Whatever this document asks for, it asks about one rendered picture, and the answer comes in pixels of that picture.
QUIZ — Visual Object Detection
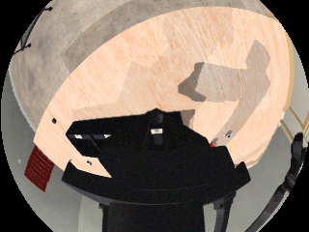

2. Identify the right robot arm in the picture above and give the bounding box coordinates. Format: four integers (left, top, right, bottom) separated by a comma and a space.
212, 132, 305, 232

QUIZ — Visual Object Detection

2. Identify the red battery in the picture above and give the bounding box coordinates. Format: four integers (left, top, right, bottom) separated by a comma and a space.
210, 141, 216, 147

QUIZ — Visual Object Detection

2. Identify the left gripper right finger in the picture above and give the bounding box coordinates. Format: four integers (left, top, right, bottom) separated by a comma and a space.
162, 111, 210, 151

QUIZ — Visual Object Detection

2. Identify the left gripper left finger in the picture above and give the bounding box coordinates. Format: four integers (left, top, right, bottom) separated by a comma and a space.
101, 111, 151, 151

